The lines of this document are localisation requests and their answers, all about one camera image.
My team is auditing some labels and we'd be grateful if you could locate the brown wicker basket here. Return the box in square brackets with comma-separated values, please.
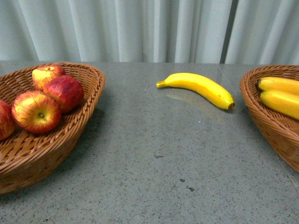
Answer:
[239, 65, 299, 172]
[0, 62, 106, 194]

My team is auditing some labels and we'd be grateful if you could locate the yellow banana in basket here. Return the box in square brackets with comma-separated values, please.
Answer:
[259, 90, 299, 120]

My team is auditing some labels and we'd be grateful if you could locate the red yellow apple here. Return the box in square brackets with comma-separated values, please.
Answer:
[11, 91, 62, 134]
[32, 64, 66, 91]

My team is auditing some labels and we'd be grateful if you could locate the white curtain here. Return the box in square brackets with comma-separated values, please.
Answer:
[0, 0, 299, 64]

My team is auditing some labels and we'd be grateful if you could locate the yellow banana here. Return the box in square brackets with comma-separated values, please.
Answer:
[156, 72, 235, 110]
[255, 77, 299, 95]
[259, 90, 299, 120]

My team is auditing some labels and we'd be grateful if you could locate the dark red apple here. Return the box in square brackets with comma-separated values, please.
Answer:
[0, 100, 16, 140]

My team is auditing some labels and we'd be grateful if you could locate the brown wicker basket left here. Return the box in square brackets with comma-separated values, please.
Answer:
[0, 62, 106, 194]

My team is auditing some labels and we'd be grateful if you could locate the brown wicker basket right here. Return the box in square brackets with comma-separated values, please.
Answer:
[239, 65, 299, 172]

